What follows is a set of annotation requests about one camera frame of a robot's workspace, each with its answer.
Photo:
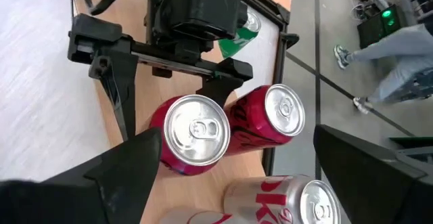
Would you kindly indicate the wooden shelf with black frame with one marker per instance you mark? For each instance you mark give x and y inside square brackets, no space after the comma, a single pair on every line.
[189,190]

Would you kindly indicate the black box with green light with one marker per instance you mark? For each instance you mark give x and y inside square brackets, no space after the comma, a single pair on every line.
[379,31]

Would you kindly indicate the red Coke Zero can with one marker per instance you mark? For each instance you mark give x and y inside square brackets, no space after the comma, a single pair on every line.
[196,129]
[284,109]

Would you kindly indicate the silver Diet Coke can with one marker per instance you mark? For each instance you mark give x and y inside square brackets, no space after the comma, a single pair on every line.
[189,219]
[270,200]

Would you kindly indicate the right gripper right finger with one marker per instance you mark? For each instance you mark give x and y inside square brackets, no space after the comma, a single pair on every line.
[365,183]

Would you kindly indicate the person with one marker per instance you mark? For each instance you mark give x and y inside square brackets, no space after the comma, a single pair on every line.
[406,44]

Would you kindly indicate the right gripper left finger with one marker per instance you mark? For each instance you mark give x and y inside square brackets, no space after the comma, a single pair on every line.
[111,197]

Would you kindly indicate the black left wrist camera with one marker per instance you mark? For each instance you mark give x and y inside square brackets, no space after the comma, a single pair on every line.
[206,11]

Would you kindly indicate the green Sprite can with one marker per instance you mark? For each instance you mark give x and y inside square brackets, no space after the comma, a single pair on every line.
[236,43]

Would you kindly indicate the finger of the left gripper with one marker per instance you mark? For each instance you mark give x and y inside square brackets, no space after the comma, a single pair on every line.
[116,82]
[218,88]

